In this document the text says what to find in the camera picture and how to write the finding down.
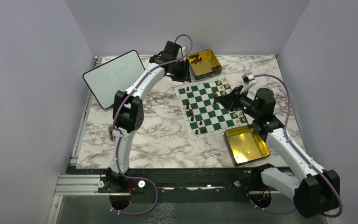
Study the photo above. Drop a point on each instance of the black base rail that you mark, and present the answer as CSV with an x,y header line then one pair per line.
x,y
182,185

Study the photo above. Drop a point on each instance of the dark tall chess piece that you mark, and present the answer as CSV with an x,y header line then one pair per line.
x,y
215,95

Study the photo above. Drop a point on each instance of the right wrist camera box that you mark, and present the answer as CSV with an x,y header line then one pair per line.
x,y
249,82

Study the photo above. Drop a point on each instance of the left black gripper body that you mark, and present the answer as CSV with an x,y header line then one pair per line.
x,y
179,72

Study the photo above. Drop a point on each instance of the white chess pieces group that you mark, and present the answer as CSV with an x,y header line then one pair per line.
x,y
244,103

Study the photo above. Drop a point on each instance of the empty gold tin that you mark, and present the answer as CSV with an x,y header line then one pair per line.
x,y
244,145

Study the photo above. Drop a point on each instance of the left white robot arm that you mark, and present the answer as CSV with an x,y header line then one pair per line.
x,y
128,114

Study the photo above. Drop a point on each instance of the green white chess board mat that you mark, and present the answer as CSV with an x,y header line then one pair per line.
x,y
216,119

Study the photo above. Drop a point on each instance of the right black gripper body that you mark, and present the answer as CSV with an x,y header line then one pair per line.
x,y
245,104

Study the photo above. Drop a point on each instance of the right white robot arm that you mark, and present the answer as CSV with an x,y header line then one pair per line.
x,y
313,189

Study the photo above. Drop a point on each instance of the small whiteboard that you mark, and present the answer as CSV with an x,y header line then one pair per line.
x,y
114,75

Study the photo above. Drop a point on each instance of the dark pieces in tin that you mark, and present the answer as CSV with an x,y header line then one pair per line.
x,y
204,63

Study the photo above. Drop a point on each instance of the tin with dark pieces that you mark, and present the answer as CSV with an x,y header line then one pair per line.
x,y
198,76

